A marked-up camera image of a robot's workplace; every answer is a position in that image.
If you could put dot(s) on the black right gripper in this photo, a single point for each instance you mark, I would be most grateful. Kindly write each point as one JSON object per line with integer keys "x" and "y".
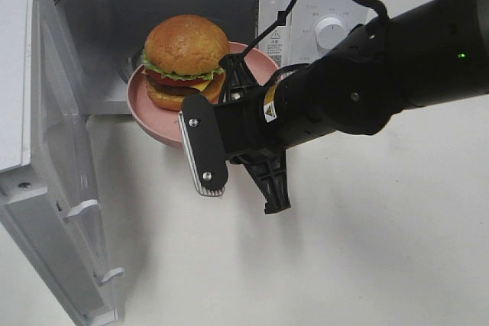
{"x": 240, "y": 129}

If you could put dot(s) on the toy hamburger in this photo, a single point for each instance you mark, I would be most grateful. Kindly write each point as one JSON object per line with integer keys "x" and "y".
{"x": 181, "y": 57}

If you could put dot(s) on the white microwave door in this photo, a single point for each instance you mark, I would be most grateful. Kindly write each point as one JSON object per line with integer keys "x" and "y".
{"x": 49, "y": 196}

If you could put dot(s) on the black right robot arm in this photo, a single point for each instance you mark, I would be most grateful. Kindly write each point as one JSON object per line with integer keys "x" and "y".
{"x": 432, "y": 54}

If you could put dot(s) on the white upper microwave knob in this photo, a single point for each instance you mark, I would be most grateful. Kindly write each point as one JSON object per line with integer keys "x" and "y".
{"x": 329, "y": 32}

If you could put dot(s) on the white microwave oven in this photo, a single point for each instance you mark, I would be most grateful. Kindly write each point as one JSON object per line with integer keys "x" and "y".
{"x": 108, "y": 35}

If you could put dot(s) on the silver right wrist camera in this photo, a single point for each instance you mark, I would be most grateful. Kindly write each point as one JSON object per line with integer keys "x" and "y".
{"x": 197, "y": 179}

